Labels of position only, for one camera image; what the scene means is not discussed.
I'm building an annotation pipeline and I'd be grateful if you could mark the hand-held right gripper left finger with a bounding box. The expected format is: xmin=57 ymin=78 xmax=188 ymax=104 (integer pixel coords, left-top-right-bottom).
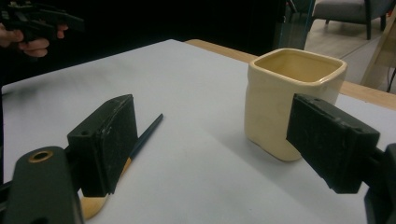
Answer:
xmin=66 ymin=93 xmax=138 ymax=198

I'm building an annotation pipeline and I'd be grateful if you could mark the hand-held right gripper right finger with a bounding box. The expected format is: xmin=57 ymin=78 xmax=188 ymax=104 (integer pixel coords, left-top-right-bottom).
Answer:
xmin=286 ymin=92 xmax=381 ymax=194

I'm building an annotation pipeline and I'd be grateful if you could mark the wooden spoon with dark handle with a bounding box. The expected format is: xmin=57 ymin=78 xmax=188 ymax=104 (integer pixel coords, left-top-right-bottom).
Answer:
xmin=79 ymin=113 xmax=164 ymax=220

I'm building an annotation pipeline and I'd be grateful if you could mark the cream square ceramic cup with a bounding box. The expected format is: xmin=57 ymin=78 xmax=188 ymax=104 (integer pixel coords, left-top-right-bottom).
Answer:
xmin=244 ymin=47 xmax=348 ymax=162

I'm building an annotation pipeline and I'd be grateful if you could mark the dark curtain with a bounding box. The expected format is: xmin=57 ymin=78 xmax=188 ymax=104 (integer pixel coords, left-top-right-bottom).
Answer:
xmin=0 ymin=0 xmax=288 ymax=87

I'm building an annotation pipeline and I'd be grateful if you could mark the grey armchair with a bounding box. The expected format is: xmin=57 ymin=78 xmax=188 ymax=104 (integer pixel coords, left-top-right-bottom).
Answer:
xmin=312 ymin=0 xmax=396 ymax=41

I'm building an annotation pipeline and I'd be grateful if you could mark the black floor cable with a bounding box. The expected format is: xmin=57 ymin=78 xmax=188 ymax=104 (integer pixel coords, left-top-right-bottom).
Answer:
xmin=387 ymin=66 xmax=396 ymax=93

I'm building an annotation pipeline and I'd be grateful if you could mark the light wooden frame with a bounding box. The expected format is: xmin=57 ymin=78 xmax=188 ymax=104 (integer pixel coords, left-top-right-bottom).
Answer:
xmin=361 ymin=8 xmax=396 ymax=87

